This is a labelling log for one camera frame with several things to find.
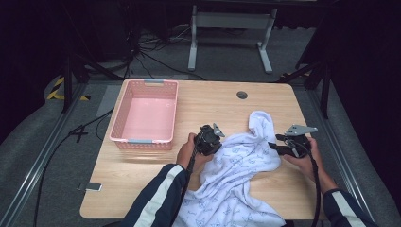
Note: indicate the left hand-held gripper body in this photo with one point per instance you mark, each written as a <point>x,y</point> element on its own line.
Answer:
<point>208,142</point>

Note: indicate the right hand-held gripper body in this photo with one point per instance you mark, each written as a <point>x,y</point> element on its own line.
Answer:
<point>294,146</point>

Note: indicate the white printed towel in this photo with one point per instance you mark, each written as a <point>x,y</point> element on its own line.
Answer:
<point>236,170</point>

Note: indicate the pink plastic basket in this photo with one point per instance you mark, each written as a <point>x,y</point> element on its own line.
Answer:
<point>148,119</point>

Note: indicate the person's right hand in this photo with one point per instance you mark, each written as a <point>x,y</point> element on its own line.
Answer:
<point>304,165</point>

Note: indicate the person's left hand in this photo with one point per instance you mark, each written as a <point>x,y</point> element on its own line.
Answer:
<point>186,154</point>

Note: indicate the black metal stand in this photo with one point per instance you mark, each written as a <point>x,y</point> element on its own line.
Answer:
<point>324,94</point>

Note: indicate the gray tape piece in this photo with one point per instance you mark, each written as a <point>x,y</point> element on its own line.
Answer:
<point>91,186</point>

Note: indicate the black tripod stand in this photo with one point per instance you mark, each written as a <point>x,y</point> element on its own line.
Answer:
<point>67,85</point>

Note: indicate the white metal desk frame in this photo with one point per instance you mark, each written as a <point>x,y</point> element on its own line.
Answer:
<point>231,20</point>

